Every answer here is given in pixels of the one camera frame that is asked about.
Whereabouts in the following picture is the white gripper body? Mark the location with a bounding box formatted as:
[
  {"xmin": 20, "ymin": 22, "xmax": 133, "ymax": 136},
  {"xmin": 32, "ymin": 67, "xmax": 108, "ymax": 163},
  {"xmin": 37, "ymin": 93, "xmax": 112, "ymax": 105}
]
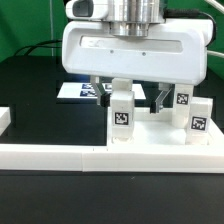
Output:
[{"xmin": 62, "ymin": 0, "xmax": 214, "ymax": 85}]

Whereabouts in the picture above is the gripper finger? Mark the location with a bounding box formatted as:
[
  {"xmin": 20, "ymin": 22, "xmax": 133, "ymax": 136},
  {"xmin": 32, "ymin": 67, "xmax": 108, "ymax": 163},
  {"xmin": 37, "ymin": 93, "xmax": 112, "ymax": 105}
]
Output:
[
  {"xmin": 150, "ymin": 83, "xmax": 172, "ymax": 114},
  {"xmin": 90, "ymin": 76, "xmax": 110, "ymax": 108}
]

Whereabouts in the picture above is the white square table top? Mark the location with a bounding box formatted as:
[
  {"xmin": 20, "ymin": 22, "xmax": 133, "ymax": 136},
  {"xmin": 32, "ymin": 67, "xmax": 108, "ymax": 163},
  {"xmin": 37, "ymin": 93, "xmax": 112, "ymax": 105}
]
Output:
[{"xmin": 106, "ymin": 106, "xmax": 224, "ymax": 148}]

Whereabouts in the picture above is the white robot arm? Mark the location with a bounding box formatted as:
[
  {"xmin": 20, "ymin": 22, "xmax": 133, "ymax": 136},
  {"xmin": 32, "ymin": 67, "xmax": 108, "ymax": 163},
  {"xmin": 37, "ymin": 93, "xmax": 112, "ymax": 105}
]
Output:
[{"xmin": 62, "ymin": 0, "xmax": 217, "ymax": 113}]

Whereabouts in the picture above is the white base tag plate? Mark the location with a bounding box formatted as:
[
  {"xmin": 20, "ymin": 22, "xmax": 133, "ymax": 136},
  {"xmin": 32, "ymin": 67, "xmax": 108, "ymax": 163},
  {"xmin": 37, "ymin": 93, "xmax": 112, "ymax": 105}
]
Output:
[{"xmin": 57, "ymin": 82, "xmax": 146, "ymax": 100}]

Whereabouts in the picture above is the white U-shaped obstacle fence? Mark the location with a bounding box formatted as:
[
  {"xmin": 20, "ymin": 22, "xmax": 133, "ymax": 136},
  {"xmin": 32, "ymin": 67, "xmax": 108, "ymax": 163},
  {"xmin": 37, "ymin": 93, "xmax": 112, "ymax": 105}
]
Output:
[{"xmin": 0, "ymin": 106, "xmax": 224, "ymax": 174}]

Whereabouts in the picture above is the black cable bundle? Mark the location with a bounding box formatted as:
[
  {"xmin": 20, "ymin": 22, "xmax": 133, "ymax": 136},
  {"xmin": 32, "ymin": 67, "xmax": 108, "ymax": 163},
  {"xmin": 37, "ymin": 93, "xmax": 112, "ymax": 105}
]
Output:
[{"xmin": 13, "ymin": 39, "xmax": 64, "ymax": 57}]

